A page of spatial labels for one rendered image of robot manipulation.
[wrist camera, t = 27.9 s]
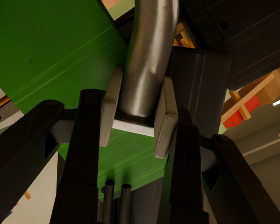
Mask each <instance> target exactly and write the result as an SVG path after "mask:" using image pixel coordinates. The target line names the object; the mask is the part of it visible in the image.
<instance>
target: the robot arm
mask: <svg viewBox="0 0 280 224"><path fill-rule="evenodd" d="M123 74H124V68H123V67H122V66H118V65H117V66H115V68H114V71H113V73H112V77H111V79H110V82H109V84H108V88H107V90H106V91H104V90H99V89H95V88H93V89H83V90H81V91H80V98H79V105H78V108H75V109H65V108H64V104H63V103H62V102H60V101H57V100H44V101H41V102H40V103H39V104H37V105H36V106H35V107H34V108H33V109H31V110H30V111H29V112H28V113H26V114H25V115H24V116H23V117H21V118H20V119H19V120H17V121H16V122H15V123H14V124H13V125H11V126H10V127H9V128H8V129H6V130H5V131H4V132H3V133H1V134H0V224H1V223H2V222H3V221H4V219H5V218H6V217H7V215H8V214H9V213H10V212H11V210H12V209H13V208H14V206H15V205H16V204H17V202H18V201H19V200H20V198H21V197H22V196H23V195H24V193H25V192H26V191H27V189H28V188H29V187H30V185H31V184H32V183H33V181H34V180H35V179H36V177H37V176H38V175H39V174H40V172H41V171H42V170H43V168H44V167H45V166H46V164H47V163H48V162H49V160H50V159H51V158H52V157H53V155H54V154H55V153H56V151H57V150H58V149H59V147H60V144H61V143H69V147H68V153H67V157H66V161H65V165H64V170H63V174H62V178H61V182H60V184H59V185H58V189H57V193H56V197H55V202H54V205H53V210H52V214H51V219H50V222H49V224H105V223H102V222H97V210H98V190H99V189H98V188H97V177H98V161H99V146H102V147H106V146H108V143H109V138H110V135H111V130H112V125H113V121H114V117H115V113H116V107H117V103H118V99H119V94H120V88H121V83H122V79H123ZM167 153H168V157H167V160H166V163H165V166H164V169H163V170H164V179H163V185H162V191H161V197H160V205H159V211H158V217H157V223H156V224H210V216H209V213H208V212H204V205H203V188H204V191H205V193H206V196H207V199H208V201H209V204H210V206H211V209H212V212H213V214H214V217H215V219H216V222H217V224H280V209H279V208H278V206H277V205H276V203H275V202H274V200H273V199H272V197H271V196H270V194H269V193H268V191H267V190H266V188H265V187H264V185H263V184H262V183H261V181H260V180H259V178H258V177H257V175H256V174H255V172H254V171H253V169H252V168H251V166H250V165H249V163H248V162H247V160H246V159H245V158H244V156H243V155H242V153H241V152H240V150H239V149H238V147H237V146H236V144H235V143H234V141H233V140H232V139H230V138H229V137H228V136H225V135H221V134H214V135H212V137H211V139H209V138H207V137H204V136H202V135H200V131H199V128H198V127H196V126H195V125H193V122H192V119H191V115H190V112H189V111H188V109H187V108H184V107H180V106H177V105H176V99H175V93H174V88H173V83H172V79H171V77H167V76H164V80H163V83H162V87H161V91H160V95H159V98H158V102H157V105H156V109H155V113H154V156H155V157H156V158H160V159H164V158H166V156H167ZM202 186H203V188H202Z"/></svg>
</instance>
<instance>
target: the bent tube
mask: <svg viewBox="0 0 280 224"><path fill-rule="evenodd" d="M134 1H135V15H134V24H133V29H132V35H131V39H130V44H129V48H128V54H127V59H126V63H125V68H124V74H123V79H122V83H121V88H120V94H119V99H118V103H117V107H116V113H115V117H114V121H113V125H112V128H115V129H119V130H124V131H128V132H134V133H138V134H143V135H147V136H153V137H154V113H155V109H156V105H157V102H158V98H159V95H160V91H161V87H162V83H163V80H164V76H165V73H166V69H167V65H168V61H169V58H170V54H171V51H172V47H173V43H174V39H175V36H176V31H177V26H178V20H179V13H180V0H134Z"/></svg>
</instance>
